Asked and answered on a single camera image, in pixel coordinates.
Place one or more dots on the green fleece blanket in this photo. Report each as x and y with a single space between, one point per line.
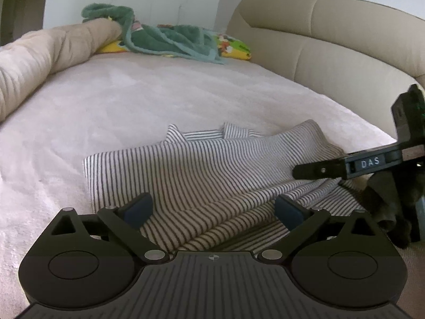
159 36

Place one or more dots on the yellow cartoon print pillow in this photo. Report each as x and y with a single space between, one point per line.
235 50

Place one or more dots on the pale pink bed sheet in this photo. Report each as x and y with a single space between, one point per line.
132 106

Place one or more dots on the striped white shirt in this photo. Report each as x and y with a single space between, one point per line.
199 172

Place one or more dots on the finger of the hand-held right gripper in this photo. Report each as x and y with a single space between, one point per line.
318 170

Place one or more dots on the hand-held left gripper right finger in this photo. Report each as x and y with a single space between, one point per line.
288 211

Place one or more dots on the beige padded headboard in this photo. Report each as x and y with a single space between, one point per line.
332 46

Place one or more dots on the beige duvet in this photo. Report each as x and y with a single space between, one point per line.
49 53

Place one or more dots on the brown door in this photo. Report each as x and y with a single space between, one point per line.
20 13

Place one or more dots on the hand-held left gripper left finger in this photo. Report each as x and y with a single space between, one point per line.
137 209

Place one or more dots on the person's right hand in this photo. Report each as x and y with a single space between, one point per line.
388 199

